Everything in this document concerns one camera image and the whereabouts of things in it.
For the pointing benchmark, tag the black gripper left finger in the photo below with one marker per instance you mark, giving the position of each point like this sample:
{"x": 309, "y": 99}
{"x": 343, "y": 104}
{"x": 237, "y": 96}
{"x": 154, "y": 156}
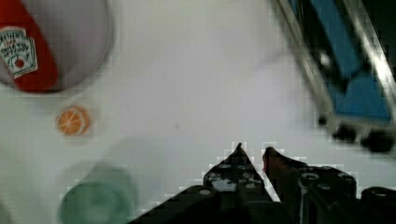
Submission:
{"x": 234, "y": 172}

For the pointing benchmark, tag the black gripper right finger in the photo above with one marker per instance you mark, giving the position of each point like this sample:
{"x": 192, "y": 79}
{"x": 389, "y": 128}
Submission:
{"x": 312, "y": 194}

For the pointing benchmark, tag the oven door with blue film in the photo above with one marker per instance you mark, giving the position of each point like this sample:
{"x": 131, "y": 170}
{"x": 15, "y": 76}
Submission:
{"x": 346, "y": 49}

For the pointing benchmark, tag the orange slice toy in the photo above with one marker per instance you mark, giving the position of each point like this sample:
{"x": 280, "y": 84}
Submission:
{"x": 73, "y": 120}

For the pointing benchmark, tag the grey round plate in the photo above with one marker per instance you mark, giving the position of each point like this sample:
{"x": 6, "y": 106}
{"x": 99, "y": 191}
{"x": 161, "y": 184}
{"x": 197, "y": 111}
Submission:
{"x": 77, "y": 33}

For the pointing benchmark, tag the red ketchup bottle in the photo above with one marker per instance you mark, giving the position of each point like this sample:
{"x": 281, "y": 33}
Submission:
{"x": 24, "y": 50}

